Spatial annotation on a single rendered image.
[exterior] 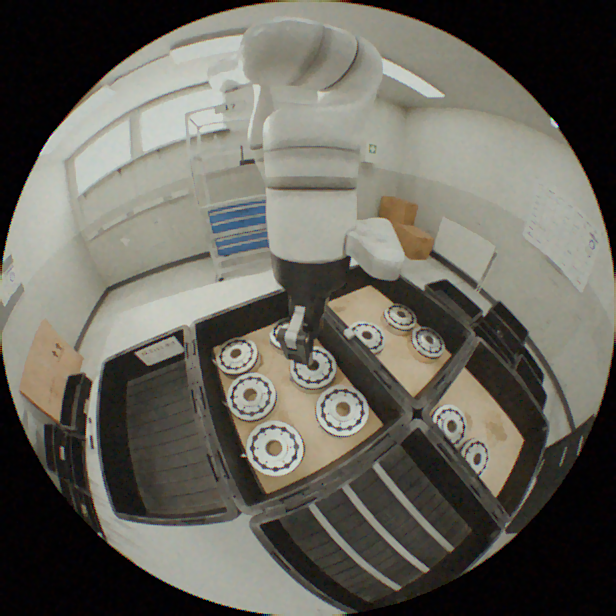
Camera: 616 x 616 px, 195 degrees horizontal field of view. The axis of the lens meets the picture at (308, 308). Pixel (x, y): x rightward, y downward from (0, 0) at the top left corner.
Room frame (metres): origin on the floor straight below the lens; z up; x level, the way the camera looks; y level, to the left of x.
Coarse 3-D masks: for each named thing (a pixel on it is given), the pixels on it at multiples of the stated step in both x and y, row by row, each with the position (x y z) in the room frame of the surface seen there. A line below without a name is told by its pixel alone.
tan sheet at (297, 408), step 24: (264, 336) 0.29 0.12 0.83; (216, 360) 0.20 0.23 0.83; (264, 360) 0.21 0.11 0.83; (288, 360) 0.21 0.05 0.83; (288, 384) 0.15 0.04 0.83; (336, 384) 0.15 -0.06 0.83; (288, 408) 0.10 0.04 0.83; (312, 408) 0.10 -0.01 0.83; (336, 408) 0.10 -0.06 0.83; (240, 432) 0.04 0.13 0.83; (312, 432) 0.05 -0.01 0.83; (360, 432) 0.04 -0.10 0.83; (312, 456) 0.00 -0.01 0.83; (336, 456) 0.00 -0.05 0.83; (264, 480) -0.05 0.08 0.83; (288, 480) -0.05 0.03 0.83
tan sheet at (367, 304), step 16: (368, 288) 0.50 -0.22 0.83; (336, 304) 0.41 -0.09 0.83; (352, 304) 0.41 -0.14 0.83; (368, 304) 0.41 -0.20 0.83; (384, 304) 0.41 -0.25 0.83; (352, 320) 0.34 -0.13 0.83; (368, 320) 0.34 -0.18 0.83; (400, 336) 0.28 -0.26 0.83; (384, 352) 0.23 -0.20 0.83; (400, 352) 0.23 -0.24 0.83; (448, 352) 0.21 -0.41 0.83; (400, 368) 0.18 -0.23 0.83; (416, 368) 0.18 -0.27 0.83; (432, 368) 0.17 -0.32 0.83; (416, 384) 0.13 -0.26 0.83
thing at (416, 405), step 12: (420, 288) 0.37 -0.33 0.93; (432, 300) 0.32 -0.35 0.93; (360, 348) 0.18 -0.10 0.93; (372, 360) 0.15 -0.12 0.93; (456, 360) 0.13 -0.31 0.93; (384, 372) 0.13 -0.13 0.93; (444, 372) 0.11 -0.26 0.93; (396, 384) 0.10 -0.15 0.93; (408, 396) 0.08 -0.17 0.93; (432, 396) 0.07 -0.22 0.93; (420, 408) 0.05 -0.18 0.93
